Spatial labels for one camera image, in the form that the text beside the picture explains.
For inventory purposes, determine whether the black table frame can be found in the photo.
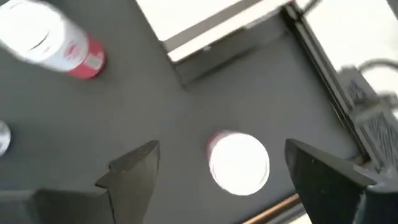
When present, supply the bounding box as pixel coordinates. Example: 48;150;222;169
279;2;374;162

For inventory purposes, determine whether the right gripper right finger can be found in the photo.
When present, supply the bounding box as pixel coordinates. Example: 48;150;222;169
284;138;398;224

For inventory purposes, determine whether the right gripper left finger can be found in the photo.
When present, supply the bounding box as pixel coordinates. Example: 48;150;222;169
0;139;161;224

